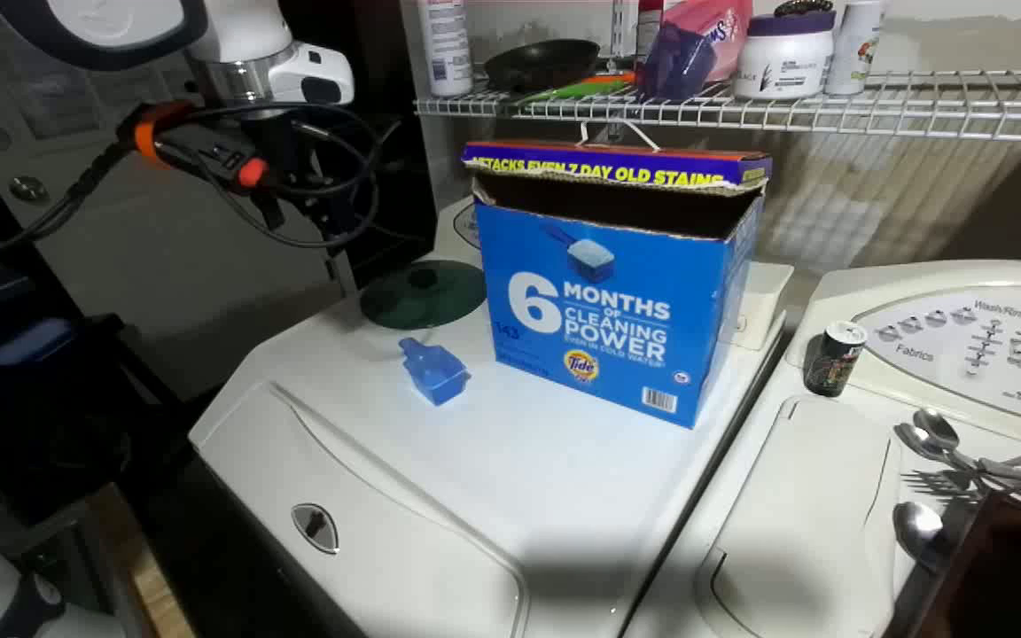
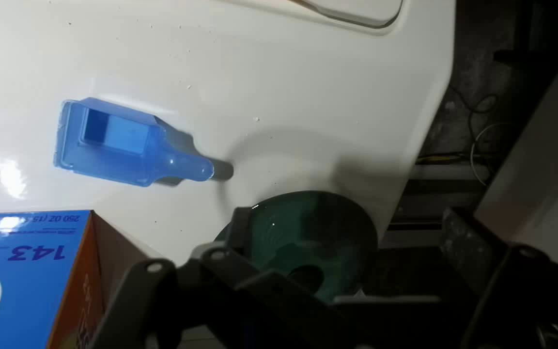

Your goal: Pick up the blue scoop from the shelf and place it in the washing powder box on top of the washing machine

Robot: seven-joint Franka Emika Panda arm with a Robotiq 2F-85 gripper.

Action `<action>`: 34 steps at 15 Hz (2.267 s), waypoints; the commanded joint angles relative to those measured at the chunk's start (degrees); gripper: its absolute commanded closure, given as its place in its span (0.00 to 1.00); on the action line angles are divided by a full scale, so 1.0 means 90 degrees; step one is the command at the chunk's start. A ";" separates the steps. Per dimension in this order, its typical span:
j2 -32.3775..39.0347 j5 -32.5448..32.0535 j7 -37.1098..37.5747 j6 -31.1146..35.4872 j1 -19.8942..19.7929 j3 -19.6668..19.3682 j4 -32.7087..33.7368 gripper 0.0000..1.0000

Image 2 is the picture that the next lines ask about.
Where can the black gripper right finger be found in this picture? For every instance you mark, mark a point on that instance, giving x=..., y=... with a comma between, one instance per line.
x=530, y=296

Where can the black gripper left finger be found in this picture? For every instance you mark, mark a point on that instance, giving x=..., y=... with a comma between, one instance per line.
x=135, y=302

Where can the opaque blue measuring scoop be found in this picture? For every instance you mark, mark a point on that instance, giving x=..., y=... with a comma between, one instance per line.
x=116, y=137

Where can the blue orange washing powder box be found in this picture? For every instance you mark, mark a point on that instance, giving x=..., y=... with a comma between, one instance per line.
x=27, y=277

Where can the white washing machine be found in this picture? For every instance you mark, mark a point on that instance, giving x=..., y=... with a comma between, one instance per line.
x=259, y=83

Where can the round green lid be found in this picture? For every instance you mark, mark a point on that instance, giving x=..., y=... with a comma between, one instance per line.
x=304, y=238

